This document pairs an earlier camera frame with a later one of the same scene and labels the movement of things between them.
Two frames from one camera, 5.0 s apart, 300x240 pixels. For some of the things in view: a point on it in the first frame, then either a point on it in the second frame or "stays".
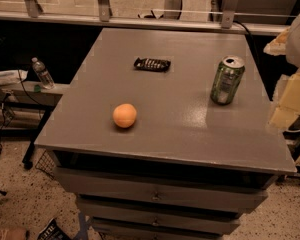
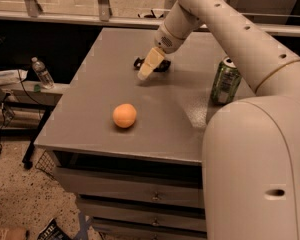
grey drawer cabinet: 164,134 stays
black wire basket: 46,164 stays
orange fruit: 124,115 stays
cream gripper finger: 294,101 to 165,40
